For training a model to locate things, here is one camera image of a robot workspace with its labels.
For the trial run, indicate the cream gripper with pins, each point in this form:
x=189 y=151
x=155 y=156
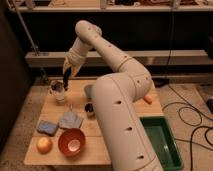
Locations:
x=74 y=63

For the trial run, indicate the black dish brush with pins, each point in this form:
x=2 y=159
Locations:
x=63 y=83

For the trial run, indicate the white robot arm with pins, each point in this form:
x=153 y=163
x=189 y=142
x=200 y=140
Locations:
x=113 y=96

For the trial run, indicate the white paper cup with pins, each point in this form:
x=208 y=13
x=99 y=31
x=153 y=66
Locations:
x=60 y=94

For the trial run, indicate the metal shelf beam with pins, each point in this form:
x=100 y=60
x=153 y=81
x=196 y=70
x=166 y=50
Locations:
x=149 y=58

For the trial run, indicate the small dark round object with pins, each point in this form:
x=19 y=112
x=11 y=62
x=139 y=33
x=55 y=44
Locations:
x=89 y=109

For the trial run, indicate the grey blue cloth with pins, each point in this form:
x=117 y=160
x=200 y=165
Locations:
x=70 y=120

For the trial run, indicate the blue sponge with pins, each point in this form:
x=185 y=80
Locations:
x=46 y=127

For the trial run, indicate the orange bowl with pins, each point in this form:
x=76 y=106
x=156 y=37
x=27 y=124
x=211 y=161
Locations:
x=71 y=142

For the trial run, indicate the yellow apple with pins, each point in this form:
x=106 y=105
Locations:
x=44 y=145

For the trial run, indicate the orange carrot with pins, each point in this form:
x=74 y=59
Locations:
x=148 y=99

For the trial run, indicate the green plastic bin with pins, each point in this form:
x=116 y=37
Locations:
x=162 y=139

